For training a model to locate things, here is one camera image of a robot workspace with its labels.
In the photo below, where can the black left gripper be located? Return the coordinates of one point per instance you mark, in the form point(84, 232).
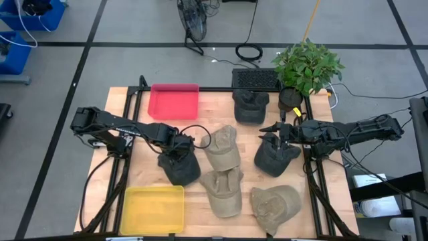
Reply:
point(180, 145)

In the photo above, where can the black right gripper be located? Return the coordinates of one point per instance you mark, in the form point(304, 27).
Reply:
point(296, 132)

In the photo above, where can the black baseball cap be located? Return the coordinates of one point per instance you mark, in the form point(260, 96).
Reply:
point(182, 170)
point(274, 160)
point(250, 110)

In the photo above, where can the tan baseball cap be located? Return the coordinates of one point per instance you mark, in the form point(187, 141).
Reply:
point(222, 150)
point(274, 207)
point(224, 197)

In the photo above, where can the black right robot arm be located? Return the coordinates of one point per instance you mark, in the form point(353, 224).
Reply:
point(368, 129)

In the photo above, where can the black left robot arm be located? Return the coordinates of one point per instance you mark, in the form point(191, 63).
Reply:
point(107, 118)

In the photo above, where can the black plant pot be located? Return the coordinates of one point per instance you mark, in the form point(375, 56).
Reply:
point(290, 98)

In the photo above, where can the red plastic tray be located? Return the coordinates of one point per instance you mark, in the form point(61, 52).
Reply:
point(174, 103)

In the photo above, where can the black keyboard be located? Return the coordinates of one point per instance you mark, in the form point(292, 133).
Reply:
point(254, 78)

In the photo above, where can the yellow plastic tray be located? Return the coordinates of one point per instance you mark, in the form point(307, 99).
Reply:
point(152, 211)

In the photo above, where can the green leafy plant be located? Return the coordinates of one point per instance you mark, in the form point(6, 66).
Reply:
point(307, 67)

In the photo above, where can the white box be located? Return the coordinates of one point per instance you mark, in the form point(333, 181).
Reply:
point(369, 180)

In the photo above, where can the yellow pole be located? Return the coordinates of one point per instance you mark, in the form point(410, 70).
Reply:
point(311, 21)

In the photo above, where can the black floor fan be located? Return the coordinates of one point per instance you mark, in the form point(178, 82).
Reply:
point(195, 23)

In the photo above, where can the black shelf beam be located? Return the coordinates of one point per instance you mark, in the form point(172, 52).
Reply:
point(384, 187)

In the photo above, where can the white paper roll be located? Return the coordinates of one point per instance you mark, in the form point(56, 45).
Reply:
point(378, 207)

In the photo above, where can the grey metal cabinet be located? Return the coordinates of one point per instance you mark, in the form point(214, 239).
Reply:
point(419, 150)

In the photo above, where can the grey cart base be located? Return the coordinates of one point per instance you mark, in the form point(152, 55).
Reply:
point(15, 79)

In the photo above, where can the blue plastic bin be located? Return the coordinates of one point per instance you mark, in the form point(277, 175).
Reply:
point(18, 57)
point(50, 20)

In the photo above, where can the black item in bin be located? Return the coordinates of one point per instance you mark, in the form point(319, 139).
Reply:
point(36, 6)

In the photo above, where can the black metal table frame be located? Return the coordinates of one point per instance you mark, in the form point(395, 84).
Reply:
point(217, 89)

